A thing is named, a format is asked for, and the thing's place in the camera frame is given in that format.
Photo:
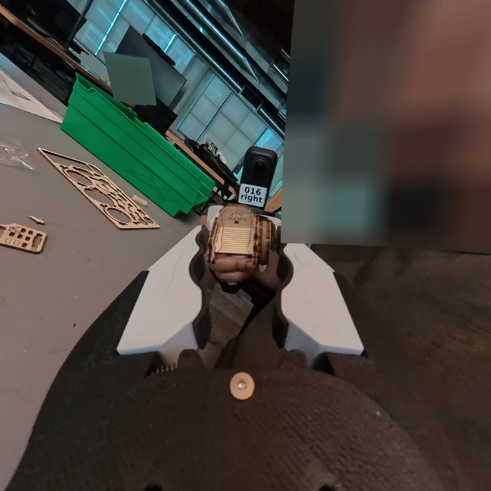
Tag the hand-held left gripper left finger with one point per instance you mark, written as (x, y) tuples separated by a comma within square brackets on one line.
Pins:
[(161, 303)]

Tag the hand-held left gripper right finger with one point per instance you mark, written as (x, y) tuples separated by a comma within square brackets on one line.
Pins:
[(318, 307)]

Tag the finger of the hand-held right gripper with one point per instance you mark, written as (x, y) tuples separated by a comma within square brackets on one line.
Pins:
[(275, 221), (214, 211)]

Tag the small wooden seat model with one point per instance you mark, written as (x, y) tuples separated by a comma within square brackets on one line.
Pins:
[(238, 236)]

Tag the person's right hand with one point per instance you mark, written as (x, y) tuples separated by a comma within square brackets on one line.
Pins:
[(232, 270)]

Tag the black bag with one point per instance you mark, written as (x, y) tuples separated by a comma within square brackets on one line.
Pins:
[(209, 159)]

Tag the small white wax block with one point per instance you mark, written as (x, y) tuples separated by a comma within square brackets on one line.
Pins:
[(139, 200)]

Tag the large wooden cut-out sheet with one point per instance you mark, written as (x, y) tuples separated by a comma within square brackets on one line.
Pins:
[(126, 214)]

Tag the person's dark pants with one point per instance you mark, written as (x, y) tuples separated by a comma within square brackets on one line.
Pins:
[(414, 345)]

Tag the green plastic bin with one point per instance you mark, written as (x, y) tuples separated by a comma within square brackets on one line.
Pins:
[(130, 145)]

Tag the tiny wooden peg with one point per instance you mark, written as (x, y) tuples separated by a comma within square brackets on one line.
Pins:
[(36, 220)]

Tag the dark computer monitor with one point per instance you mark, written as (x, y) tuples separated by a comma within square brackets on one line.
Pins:
[(153, 50)]

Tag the small wooden sheet grid holes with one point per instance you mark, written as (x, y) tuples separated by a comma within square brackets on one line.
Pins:
[(11, 245)]

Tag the clear plastic bag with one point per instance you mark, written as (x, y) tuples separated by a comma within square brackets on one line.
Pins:
[(13, 155)]

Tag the white instruction paper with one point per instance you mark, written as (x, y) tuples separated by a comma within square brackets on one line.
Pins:
[(23, 96)]

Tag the wooden background table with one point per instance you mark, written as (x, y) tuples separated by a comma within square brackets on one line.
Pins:
[(46, 44)]

